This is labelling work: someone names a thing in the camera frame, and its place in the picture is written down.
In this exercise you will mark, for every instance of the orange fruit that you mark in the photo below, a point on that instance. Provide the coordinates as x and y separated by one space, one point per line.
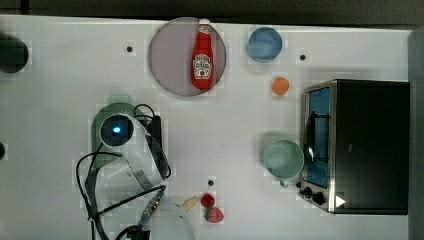
280 86

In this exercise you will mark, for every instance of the green mug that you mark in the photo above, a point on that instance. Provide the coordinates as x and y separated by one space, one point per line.
284 159

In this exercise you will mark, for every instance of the black toaster oven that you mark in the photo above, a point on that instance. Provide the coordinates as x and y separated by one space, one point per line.
355 138

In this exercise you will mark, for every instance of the grey round plate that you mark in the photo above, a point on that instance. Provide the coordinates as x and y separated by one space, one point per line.
169 54

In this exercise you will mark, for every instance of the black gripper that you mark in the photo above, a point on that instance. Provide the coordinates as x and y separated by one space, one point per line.
154 127

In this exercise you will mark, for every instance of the black cylinder lower post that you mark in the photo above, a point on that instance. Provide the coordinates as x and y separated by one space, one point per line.
2 151

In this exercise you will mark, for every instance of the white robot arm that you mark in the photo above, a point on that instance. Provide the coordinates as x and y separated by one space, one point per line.
125 189

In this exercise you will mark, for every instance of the black cylinder table post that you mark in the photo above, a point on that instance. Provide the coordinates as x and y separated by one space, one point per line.
14 54

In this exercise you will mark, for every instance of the small red fruit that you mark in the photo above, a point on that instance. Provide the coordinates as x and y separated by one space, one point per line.
207 200

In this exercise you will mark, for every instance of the blue bowl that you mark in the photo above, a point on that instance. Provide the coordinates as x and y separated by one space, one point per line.
264 44

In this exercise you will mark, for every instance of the yellow banana toy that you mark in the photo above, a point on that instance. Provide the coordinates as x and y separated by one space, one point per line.
189 203

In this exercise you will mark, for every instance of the red ketchup bottle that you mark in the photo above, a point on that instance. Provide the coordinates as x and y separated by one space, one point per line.
202 63

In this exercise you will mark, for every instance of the red strawberry toy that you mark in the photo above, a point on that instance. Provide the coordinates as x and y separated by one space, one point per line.
214 215

